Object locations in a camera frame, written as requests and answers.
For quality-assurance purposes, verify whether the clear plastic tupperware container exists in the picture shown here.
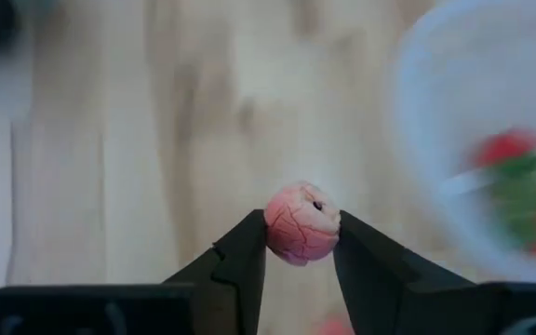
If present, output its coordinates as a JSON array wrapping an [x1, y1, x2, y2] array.
[[386, 0, 536, 285]]

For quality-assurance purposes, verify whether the large green toy cucumber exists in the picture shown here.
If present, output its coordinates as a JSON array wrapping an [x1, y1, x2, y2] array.
[[486, 151, 536, 248]]

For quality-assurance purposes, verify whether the small pink toy ball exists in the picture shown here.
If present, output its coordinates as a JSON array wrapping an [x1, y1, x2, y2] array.
[[262, 181, 342, 267], [316, 315, 355, 335]]

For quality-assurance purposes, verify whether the red toy tomato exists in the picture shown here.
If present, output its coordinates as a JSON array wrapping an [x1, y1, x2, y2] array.
[[470, 127, 536, 168]]

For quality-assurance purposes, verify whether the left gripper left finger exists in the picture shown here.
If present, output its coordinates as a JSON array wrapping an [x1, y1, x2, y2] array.
[[163, 208, 270, 335]]

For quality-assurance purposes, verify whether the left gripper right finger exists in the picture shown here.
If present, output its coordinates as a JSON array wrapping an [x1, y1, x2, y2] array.
[[331, 210, 503, 335]]

